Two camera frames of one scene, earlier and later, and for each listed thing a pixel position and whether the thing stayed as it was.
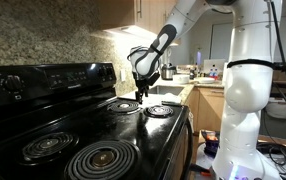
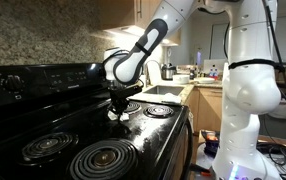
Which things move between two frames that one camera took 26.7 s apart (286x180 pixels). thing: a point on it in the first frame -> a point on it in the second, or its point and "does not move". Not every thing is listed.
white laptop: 212,64 does not move
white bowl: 181,78 does not move
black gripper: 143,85 -> 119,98
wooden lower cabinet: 206,108 does not move
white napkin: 169,97 -> 123,117
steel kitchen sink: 162,90 does not move
